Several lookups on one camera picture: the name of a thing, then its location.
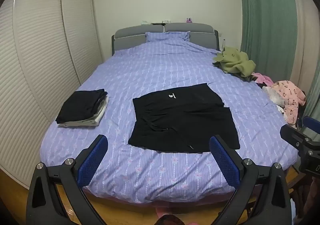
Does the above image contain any green curtain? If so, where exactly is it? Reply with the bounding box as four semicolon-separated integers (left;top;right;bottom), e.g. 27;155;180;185
236;0;320;108

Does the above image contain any pink patterned garment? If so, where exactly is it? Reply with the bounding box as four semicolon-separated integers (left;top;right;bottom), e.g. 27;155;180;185
270;80;307;125

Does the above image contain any grey padded headboard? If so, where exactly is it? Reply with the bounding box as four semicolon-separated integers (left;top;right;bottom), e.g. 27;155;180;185
111;23;220;56

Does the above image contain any olive green garment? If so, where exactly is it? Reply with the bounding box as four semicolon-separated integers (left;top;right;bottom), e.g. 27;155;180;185
212;46;257;82

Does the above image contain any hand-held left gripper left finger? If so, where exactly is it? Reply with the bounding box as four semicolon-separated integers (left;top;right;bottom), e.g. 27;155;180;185
26;134;109;225

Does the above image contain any plain pink garment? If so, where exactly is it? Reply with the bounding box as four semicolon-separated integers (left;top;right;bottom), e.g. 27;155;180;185
252;72;275;88

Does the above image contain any bed with purple sheet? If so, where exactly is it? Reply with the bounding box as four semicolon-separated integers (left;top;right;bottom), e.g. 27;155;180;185
40;37;300;204

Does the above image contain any black t-shirt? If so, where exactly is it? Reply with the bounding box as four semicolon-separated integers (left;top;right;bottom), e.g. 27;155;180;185
128;83;241;154

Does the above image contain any beige curtain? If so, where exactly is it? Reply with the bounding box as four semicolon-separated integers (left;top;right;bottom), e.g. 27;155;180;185
286;0;320;92

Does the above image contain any purple pillow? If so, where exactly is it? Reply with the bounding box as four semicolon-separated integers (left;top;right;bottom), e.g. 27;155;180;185
145;31;191;43

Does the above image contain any stack of folded clothes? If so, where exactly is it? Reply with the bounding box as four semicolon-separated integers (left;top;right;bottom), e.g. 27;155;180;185
55;89;108;124

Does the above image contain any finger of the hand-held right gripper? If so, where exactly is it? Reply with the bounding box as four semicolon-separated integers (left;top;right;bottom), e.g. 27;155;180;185
280;124;320;151
303;116;320;136

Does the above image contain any white louvered wardrobe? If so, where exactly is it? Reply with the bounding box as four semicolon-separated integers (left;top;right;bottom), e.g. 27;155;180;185
0;0;103;188

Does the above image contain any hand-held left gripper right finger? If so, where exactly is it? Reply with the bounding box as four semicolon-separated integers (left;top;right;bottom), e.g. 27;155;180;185
209;135;292;225

